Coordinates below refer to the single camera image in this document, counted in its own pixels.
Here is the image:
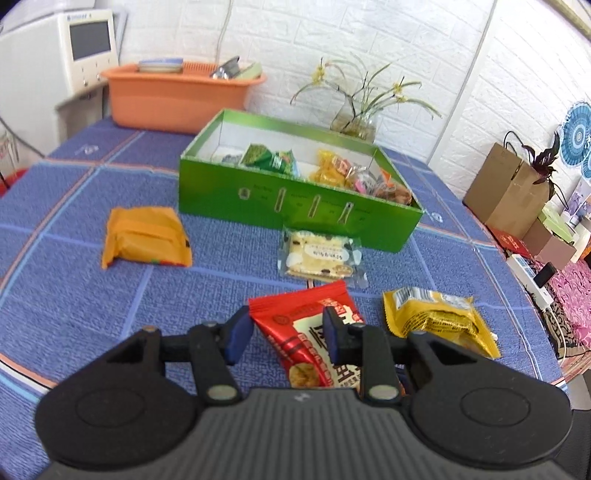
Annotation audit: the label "metal cup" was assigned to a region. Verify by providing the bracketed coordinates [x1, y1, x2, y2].
[210, 56, 241, 79]

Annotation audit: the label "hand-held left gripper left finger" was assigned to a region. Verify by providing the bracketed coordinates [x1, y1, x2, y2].
[99, 305, 256, 404]

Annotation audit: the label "white wall cable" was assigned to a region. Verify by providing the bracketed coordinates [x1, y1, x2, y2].
[216, 0, 232, 57]

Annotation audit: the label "orange plastic basin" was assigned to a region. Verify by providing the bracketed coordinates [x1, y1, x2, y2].
[100, 61, 268, 135]

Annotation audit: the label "small brown cardboard box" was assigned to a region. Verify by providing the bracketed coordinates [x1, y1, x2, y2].
[522, 218, 578, 271]

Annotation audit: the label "orange snack packet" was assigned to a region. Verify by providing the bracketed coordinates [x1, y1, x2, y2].
[100, 207, 193, 270]

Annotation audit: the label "yellow crinkled snack packet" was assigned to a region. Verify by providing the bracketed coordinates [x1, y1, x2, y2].
[382, 286, 502, 361]

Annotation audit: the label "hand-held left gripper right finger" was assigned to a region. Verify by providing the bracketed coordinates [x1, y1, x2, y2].
[322, 305, 499, 403]

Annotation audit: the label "yellow flowers with green leaves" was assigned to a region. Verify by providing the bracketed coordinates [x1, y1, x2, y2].
[291, 53, 443, 136]

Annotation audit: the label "red snack packet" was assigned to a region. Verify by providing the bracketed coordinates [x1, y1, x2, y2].
[248, 280, 366, 389]

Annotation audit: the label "pink floral cloth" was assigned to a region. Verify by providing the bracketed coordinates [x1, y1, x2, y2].
[531, 258, 591, 358]

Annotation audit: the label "clear cracker packet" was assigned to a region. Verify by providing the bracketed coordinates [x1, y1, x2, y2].
[278, 226, 369, 288]

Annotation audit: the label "glass vase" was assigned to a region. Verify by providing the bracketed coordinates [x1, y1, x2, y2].
[330, 104, 385, 142]

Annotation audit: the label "blue plaid tablecloth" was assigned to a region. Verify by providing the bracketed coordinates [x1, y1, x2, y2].
[0, 115, 570, 403]

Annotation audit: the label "white appliance with screen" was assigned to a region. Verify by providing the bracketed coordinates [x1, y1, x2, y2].
[0, 9, 126, 155]

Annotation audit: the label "light green box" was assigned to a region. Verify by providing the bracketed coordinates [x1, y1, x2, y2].
[542, 204, 579, 241]

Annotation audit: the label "white power strip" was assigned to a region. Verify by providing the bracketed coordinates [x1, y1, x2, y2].
[506, 254, 556, 308]

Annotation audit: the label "clear packet of brown dates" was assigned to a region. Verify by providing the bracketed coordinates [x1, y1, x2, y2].
[348, 165, 413, 205]

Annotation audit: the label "flat red box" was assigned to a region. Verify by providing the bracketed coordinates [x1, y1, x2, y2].
[487, 226, 533, 257]

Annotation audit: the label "black charger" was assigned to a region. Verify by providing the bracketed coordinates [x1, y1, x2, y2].
[536, 261, 558, 289]

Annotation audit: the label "brown paper bag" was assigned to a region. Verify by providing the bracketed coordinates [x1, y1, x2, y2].
[463, 142, 553, 239]

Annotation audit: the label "white wall pipe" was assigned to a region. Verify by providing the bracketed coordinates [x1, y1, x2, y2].
[426, 0, 498, 163]

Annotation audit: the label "green cardboard box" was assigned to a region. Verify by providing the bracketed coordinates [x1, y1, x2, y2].
[178, 109, 424, 254]

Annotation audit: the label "green snack packet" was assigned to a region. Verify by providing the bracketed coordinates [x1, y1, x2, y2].
[239, 143, 299, 177]

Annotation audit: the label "purple leaf plant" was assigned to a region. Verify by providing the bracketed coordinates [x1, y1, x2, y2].
[503, 130, 562, 205]

